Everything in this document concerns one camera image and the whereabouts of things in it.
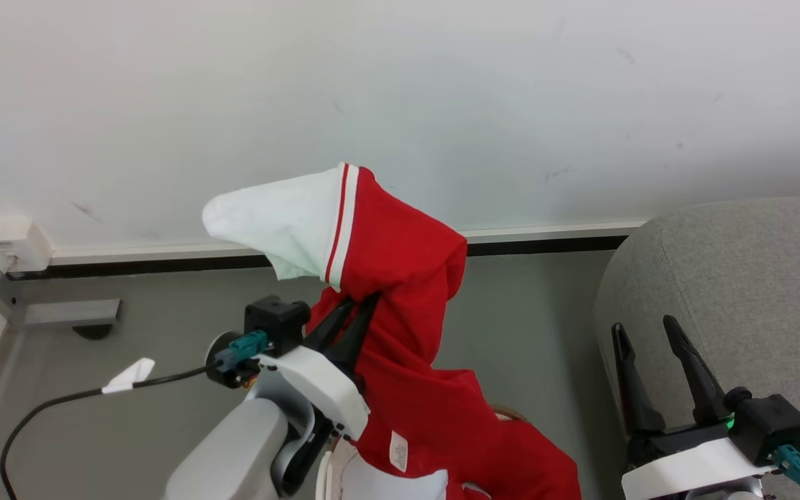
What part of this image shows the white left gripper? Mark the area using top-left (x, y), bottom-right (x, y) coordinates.
top-left (258, 294), bottom-right (382, 442)

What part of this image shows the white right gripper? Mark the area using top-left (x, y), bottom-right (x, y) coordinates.
top-left (611, 314), bottom-right (780, 500)

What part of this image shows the red and white garment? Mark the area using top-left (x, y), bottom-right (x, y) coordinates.
top-left (202, 162), bottom-right (583, 500)

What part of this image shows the white laundry basket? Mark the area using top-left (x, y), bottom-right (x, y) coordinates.
top-left (314, 405), bottom-right (530, 500)

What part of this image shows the grey fabric sofa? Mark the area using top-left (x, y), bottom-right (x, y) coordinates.
top-left (592, 194), bottom-right (800, 500)

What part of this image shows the white and black baseboard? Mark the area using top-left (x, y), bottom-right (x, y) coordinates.
top-left (8, 221), bottom-right (651, 282)

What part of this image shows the teal left cable connector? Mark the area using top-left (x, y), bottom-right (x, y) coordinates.
top-left (214, 329), bottom-right (270, 373)

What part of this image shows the white cable tag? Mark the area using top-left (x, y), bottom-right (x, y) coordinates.
top-left (101, 358), bottom-right (156, 395)

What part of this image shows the grey metal floor bracket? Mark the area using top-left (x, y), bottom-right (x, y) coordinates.
top-left (22, 298), bottom-right (122, 329)

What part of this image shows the white wall socket box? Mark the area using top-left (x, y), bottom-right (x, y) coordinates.
top-left (0, 214), bottom-right (52, 274)

